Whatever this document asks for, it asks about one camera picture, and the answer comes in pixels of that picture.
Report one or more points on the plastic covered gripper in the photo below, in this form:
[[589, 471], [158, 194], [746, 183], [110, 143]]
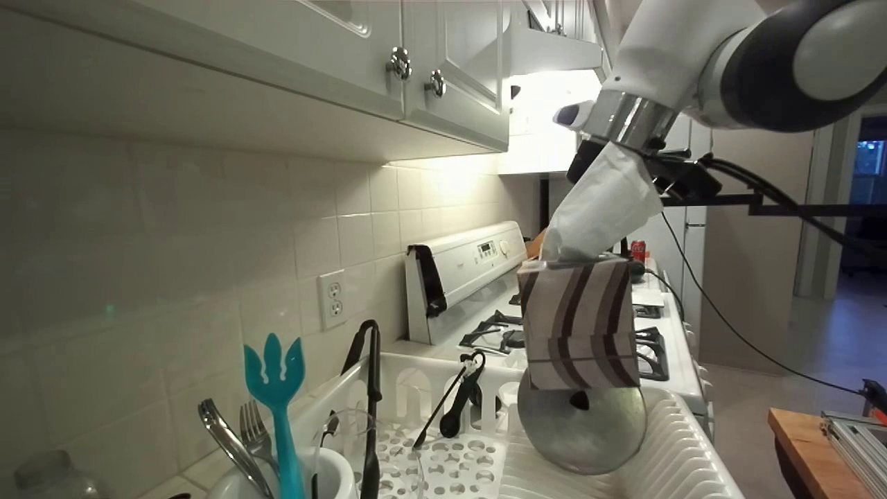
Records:
[[596, 216]]

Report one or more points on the striped brown dish towel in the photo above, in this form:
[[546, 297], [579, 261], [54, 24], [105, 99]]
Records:
[[578, 322]]

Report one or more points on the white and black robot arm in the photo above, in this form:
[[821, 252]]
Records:
[[683, 45]]

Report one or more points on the white dish rack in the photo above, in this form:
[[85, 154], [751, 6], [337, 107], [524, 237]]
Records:
[[683, 452]]

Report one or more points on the small red object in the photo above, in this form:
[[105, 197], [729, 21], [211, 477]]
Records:
[[639, 251]]

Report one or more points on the white range hood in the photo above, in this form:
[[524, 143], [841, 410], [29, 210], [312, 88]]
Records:
[[545, 111]]

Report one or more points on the white gas stove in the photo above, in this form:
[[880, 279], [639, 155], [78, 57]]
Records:
[[460, 268]]

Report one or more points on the black cast iron stove grate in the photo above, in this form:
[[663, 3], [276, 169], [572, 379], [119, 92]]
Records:
[[489, 330], [653, 355]]

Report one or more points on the silver cabinet knob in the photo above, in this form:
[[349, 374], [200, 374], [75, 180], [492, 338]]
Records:
[[435, 85], [401, 61]]

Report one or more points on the black plastic ladle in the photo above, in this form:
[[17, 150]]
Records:
[[460, 398]]

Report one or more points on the white perforated drain tray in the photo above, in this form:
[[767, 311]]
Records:
[[445, 466]]

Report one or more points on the wooden table top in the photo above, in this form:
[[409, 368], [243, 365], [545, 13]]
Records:
[[798, 452]]

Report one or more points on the teal plastic spaghetti fork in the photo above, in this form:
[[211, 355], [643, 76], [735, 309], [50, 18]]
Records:
[[276, 390]]

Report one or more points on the white utensil cup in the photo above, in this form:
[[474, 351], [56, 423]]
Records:
[[327, 471]]

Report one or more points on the white upper kitchen cabinets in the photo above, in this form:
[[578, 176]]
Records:
[[230, 57]]

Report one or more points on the metal fork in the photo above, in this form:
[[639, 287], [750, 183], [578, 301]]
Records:
[[255, 431]]

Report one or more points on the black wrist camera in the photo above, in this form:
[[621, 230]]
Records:
[[683, 180]]

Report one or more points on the white wall outlet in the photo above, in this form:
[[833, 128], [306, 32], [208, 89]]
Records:
[[333, 297]]

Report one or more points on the metal rail on table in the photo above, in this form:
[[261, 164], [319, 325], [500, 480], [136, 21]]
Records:
[[859, 447]]

